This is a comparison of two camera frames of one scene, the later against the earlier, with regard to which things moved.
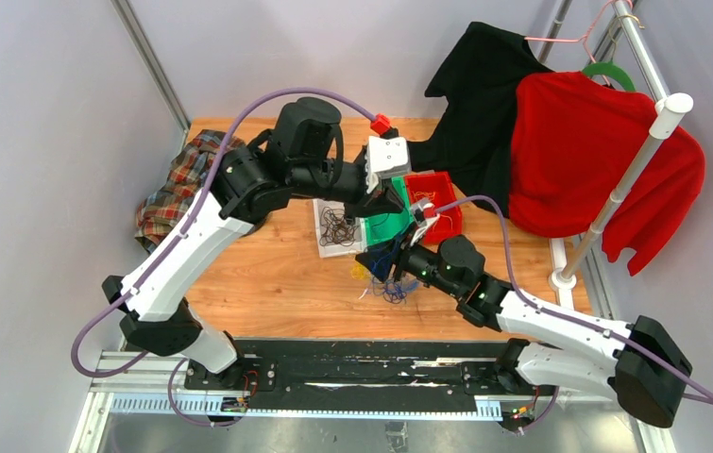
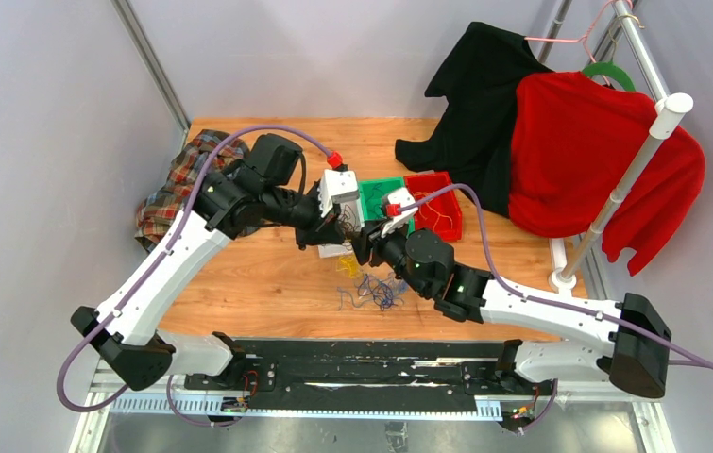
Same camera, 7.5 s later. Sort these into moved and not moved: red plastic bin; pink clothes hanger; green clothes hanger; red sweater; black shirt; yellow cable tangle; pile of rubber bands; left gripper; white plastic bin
Moved: left gripper; pile of rubber bands; yellow cable tangle
Not moved: white plastic bin; red sweater; green clothes hanger; black shirt; pink clothes hanger; red plastic bin
